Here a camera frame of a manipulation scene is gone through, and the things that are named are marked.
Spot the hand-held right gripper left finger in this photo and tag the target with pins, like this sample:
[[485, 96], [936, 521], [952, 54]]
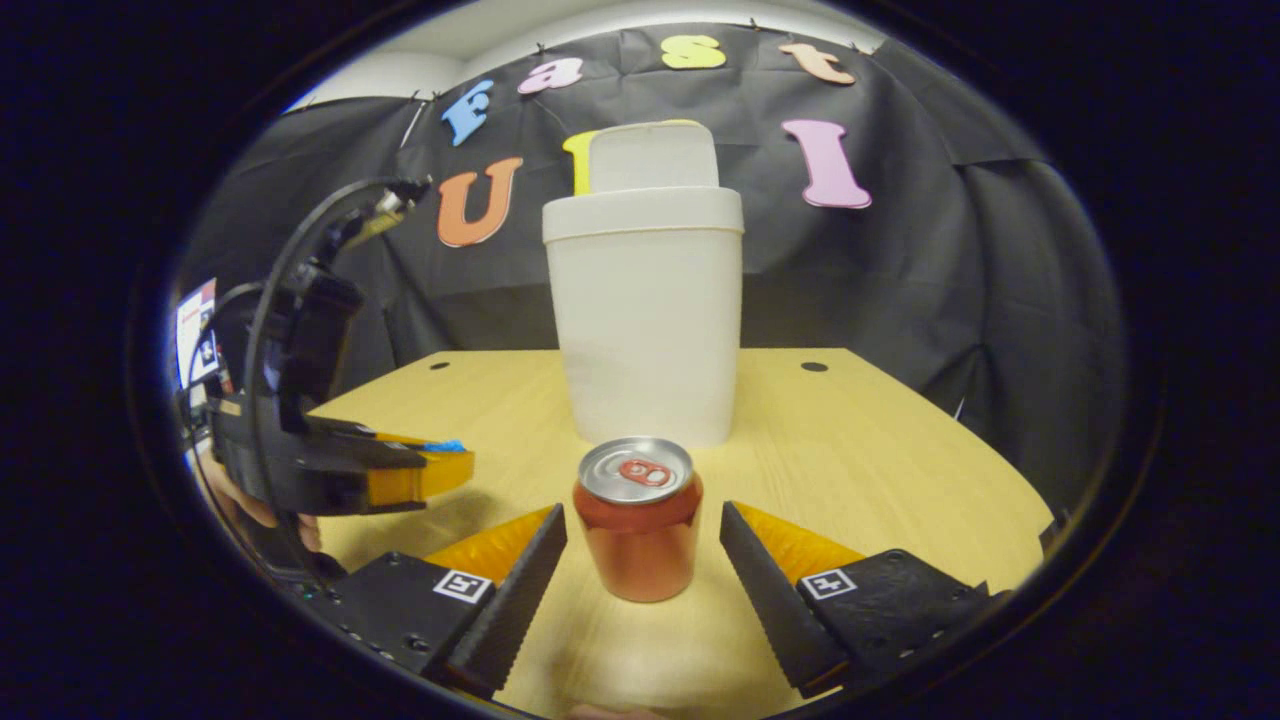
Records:
[[510, 610]]

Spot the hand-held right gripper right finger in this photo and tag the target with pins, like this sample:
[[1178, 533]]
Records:
[[770, 610]]

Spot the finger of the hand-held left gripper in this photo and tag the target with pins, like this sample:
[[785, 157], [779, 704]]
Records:
[[430, 480], [370, 432]]

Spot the blue paper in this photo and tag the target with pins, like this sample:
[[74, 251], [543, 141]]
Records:
[[445, 446]]

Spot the red pop can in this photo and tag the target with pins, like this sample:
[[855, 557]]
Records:
[[640, 540]]

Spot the white desktop garbage bin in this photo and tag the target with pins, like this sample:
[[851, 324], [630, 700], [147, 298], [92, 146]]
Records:
[[650, 330]]

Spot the wooden desktop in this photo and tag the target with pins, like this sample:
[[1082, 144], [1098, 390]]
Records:
[[850, 450]]

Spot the computer monitor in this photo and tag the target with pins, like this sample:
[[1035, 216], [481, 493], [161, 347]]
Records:
[[198, 330]]

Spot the black backdrop cloth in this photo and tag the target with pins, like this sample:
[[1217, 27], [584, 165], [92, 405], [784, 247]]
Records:
[[900, 280]]

